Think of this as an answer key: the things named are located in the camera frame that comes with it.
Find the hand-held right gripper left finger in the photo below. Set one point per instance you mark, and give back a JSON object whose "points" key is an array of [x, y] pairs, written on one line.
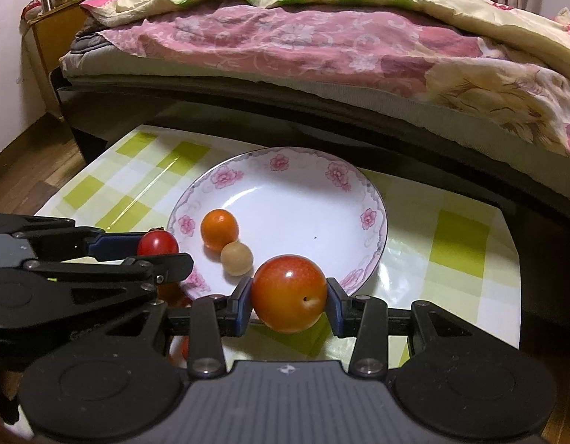
{"points": [[241, 307]]}

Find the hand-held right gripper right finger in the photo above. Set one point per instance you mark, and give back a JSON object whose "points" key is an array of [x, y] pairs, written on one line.
{"points": [[337, 307]]}

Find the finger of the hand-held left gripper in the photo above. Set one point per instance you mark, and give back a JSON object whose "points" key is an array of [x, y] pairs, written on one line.
{"points": [[116, 246], [171, 268]]}

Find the large orange-red tomato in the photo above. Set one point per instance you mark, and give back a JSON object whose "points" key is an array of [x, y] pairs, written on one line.
{"points": [[287, 293]]}

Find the white floral plate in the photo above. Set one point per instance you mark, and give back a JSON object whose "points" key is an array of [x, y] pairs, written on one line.
{"points": [[294, 203]]}

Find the tan longan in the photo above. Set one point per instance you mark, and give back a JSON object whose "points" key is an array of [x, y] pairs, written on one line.
{"points": [[237, 260]]}

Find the green checkered tablecloth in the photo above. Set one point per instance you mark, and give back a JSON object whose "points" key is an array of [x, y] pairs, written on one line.
{"points": [[456, 240]]}

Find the grey mattress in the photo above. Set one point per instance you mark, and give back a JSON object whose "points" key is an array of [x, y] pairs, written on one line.
{"points": [[174, 71]]}

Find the grey folded cloth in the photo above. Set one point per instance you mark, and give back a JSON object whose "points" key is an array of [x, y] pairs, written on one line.
{"points": [[88, 41]]}

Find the wooden nightstand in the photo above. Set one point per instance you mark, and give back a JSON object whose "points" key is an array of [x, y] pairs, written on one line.
{"points": [[51, 41]]}

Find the pink floral blanket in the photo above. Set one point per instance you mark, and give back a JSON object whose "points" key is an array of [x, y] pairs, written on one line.
{"points": [[266, 41]]}

